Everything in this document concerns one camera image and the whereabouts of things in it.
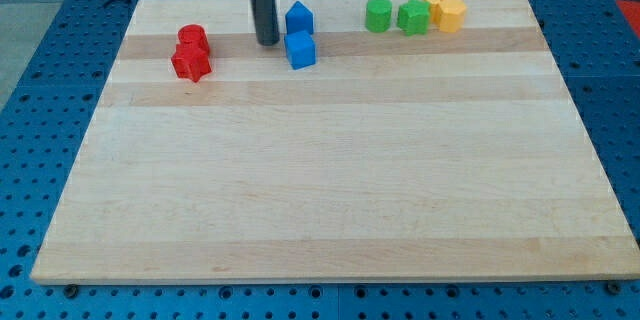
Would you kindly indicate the blue cube block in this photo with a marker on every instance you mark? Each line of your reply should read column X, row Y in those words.
column 300, row 49

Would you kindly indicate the red star block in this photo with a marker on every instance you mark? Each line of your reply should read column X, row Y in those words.
column 191, row 62

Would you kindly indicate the green star block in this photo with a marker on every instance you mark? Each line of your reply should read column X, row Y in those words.
column 414, row 17

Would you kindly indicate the blue pentagon house block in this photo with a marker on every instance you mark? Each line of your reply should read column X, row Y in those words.
column 299, row 18

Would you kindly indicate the red cylinder block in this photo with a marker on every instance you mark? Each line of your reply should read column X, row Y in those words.
column 194, row 34

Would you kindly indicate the green cylinder block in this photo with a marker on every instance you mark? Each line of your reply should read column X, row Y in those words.
column 378, row 15

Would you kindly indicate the yellow hexagon block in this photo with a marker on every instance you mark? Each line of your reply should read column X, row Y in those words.
column 452, row 15

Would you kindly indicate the light wooden board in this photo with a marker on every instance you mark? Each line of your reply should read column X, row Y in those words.
column 428, row 158

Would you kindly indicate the red object at right edge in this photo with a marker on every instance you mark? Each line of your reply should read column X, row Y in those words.
column 631, row 11

